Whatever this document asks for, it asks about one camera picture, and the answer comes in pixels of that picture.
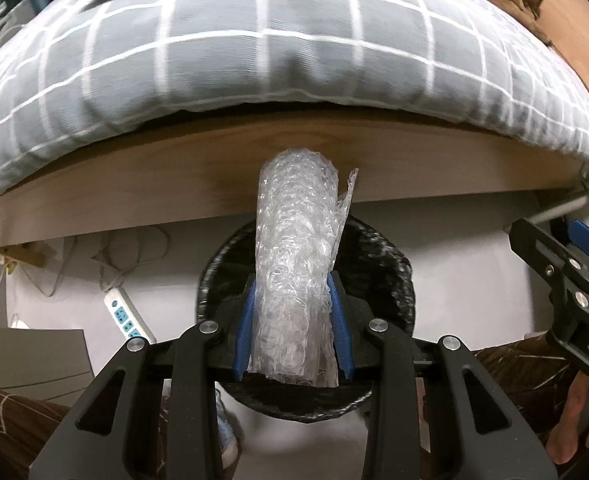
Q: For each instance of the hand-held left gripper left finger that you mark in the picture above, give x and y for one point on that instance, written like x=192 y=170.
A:
x=244 y=330

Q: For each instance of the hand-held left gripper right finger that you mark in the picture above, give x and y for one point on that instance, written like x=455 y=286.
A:
x=342 y=332

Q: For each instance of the black trash bin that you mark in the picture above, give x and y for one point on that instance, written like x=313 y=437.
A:
x=384 y=280

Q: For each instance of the clear bubble wrap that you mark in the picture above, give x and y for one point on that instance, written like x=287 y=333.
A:
x=294 y=270

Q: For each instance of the person's right hand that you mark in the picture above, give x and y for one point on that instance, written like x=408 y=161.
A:
x=569 y=425

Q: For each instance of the white power strip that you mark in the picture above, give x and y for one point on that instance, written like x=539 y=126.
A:
x=127 y=315

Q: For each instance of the wooden headboard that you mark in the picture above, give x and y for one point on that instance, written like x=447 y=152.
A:
x=574 y=35

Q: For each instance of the grey panel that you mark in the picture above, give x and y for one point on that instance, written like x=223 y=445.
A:
x=29 y=360

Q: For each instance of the bed with grey checked cover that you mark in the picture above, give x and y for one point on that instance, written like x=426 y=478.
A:
x=284 y=45

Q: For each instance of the wooden bed frame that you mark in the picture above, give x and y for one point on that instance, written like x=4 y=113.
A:
x=174 y=185

